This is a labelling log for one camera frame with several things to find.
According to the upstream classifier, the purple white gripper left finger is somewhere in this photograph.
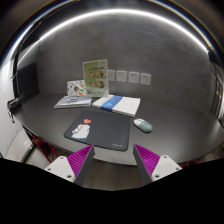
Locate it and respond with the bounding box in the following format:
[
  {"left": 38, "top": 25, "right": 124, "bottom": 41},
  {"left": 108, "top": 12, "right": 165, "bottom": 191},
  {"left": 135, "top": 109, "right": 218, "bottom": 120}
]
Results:
[{"left": 45, "top": 145, "right": 95, "bottom": 186}]

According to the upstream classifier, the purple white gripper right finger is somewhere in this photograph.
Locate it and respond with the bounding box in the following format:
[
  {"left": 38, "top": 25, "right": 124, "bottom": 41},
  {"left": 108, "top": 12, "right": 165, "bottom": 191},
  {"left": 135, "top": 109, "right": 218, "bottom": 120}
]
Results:
[{"left": 133, "top": 144, "right": 181, "bottom": 185}]

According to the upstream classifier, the green white computer mouse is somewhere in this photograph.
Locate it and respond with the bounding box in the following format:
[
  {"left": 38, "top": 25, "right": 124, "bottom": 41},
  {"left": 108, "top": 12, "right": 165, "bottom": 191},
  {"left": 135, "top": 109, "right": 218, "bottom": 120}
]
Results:
[{"left": 134, "top": 118, "right": 153, "bottom": 133}]

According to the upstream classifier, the black mouse pad with cartoon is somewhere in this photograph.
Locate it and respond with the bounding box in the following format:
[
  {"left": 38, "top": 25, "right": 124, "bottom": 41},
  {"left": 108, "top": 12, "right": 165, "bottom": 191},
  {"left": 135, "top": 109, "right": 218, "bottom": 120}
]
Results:
[{"left": 64, "top": 110, "right": 130, "bottom": 151}]

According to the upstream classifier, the white book with blue band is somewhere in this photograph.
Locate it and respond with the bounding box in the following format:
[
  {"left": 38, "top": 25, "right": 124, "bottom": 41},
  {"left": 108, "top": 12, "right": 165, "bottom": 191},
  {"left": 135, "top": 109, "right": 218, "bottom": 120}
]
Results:
[{"left": 92, "top": 95, "right": 141, "bottom": 117}]

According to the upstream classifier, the small colourful sticker card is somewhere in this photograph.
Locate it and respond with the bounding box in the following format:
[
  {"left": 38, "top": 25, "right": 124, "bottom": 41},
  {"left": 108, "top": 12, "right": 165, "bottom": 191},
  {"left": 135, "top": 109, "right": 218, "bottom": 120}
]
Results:
[{"left": 67, "top": 80, "right": 86, "bottom": 96}]

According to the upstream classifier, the green standing menu sign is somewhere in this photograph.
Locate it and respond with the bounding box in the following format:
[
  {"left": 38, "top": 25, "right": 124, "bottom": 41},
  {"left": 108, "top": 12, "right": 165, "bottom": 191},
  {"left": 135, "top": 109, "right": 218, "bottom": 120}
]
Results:
[{"left": 83, "top": 59, "right": 109, "bottom": 97}]

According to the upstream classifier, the black monitor at left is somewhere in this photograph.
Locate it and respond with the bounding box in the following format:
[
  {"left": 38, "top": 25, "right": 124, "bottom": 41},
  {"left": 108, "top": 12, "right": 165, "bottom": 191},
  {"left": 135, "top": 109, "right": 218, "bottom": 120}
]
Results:
[{"left": 17, "top": 63, "right": 39, "bottom": 98}]

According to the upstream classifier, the curved ceiling light strip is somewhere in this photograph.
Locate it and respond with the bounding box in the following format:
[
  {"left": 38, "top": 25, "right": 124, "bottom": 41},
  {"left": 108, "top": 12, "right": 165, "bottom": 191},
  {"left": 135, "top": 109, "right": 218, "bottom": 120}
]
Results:
[{"left": 17, "top": 8, "right": 208, "bottom": 65}]

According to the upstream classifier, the red stool frame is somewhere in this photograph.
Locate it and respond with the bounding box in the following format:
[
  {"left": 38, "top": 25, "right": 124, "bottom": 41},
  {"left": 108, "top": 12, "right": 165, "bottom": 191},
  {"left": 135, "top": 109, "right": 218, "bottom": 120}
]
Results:
[{"left": 25, "top": 129, "right": 58, "bottom": 163}]

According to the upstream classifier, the white wall socket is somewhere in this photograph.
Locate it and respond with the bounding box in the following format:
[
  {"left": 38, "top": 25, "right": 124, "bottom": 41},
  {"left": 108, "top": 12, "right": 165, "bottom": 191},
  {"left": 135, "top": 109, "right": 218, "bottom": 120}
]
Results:
[
  {"left": 108, "top": 70, "right": 115, "bottom": 81},
  {"left": 140, "top": 73, "right": 151, "bottom": 85},
  {"left": 128, "top": 72, "right": 140, "bottom": 83},
  {"left": 116, "top": 70, "right": 127, "bottom": 82}
]

